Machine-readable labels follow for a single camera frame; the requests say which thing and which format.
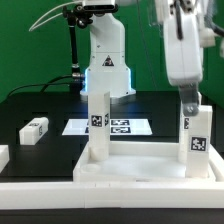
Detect white desk top tray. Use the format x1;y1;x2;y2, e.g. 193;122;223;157
73;141;216;182

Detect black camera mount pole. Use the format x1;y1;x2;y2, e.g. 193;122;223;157
62;5;93;80

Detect black cable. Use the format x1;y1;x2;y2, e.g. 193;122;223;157
6;74;86;99

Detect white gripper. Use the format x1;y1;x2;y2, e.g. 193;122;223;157
163;14;203;117

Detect white marker tag plate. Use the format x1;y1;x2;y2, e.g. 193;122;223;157
62;119;152;136

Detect white obstacle bar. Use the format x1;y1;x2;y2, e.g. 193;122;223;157
0;182;224;210
0;145;9;173

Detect white cables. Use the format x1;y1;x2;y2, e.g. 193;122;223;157
28;0;84;33

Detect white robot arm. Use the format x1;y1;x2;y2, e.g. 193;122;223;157
81;0;224;116

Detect white left obstacle bar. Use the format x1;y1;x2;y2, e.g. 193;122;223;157
0;145;9;173

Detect white front obstacle bar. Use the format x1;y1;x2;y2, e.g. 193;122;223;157
0;182;224;210

